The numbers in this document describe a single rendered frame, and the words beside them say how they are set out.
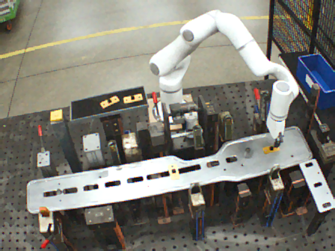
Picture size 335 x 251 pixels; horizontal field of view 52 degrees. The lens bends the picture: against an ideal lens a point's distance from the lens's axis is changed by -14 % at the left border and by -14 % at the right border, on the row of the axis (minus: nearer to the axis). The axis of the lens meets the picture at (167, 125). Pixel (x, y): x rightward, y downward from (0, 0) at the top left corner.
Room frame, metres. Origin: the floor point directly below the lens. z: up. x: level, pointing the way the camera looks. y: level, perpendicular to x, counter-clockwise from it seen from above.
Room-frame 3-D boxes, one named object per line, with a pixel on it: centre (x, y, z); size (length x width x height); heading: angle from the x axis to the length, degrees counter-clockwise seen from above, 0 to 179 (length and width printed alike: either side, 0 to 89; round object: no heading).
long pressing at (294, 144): (1.00, 0.01, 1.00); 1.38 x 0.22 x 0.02; 97
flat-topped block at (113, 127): (1.31, 0.26, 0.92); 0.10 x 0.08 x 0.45; 97
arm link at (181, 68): (1.59, -0.07, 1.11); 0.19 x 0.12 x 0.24; 130
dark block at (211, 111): (1.25, -0.20, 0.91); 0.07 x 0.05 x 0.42; 7
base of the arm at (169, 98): (1.57, -0.04, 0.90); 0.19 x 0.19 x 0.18
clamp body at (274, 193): (0.85, -0.44, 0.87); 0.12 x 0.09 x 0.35; 7
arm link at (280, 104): (1.07, -0.47, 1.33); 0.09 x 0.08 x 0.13; 129
